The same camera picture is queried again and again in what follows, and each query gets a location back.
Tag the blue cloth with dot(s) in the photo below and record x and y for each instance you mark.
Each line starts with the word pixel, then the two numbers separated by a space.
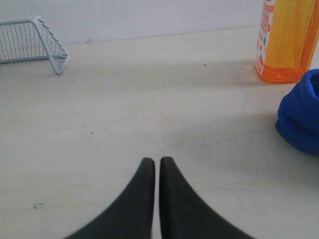
pixel 298 114

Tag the white miniature soccer goal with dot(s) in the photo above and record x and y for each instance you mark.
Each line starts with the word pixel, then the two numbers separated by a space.
pixel 31 39

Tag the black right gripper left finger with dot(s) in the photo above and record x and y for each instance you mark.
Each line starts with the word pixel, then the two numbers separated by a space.
pixel 130 216

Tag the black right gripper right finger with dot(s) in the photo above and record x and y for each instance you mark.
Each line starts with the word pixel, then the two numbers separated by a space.
pixel 183 214

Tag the orange plastic bottle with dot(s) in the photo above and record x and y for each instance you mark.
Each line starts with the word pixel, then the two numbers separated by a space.
pixel 288 36

